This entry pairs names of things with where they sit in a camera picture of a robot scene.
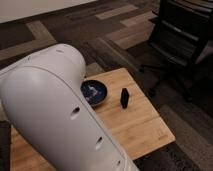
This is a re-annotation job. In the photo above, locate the dark blue bowl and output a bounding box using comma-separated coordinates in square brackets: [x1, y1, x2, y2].
[81, 80, 108, 107]

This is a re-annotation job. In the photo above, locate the black office chair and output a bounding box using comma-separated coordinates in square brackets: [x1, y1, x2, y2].
[139, 0, 213, 101]

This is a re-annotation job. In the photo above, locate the small black box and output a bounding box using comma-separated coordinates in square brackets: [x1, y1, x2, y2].
[120, 88, 129, 109]

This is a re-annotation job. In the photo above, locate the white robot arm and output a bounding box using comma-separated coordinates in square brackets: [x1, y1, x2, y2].
[0, 44, 139, 171]

